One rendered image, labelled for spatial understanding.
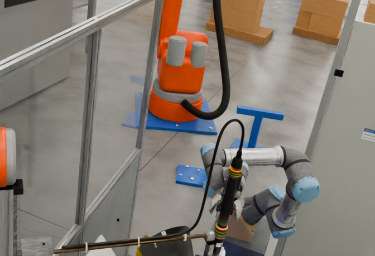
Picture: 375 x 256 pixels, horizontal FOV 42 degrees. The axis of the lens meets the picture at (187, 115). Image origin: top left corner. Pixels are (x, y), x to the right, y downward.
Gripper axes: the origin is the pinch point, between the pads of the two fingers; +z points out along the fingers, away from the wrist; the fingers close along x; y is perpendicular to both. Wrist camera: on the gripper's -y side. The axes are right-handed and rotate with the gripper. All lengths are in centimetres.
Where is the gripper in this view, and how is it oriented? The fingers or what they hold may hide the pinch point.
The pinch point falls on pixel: (224, 211)
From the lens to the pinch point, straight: 169.1
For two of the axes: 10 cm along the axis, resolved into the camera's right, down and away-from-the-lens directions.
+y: -1.6, 8.9, 4.3
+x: -9.5, -2.5, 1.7
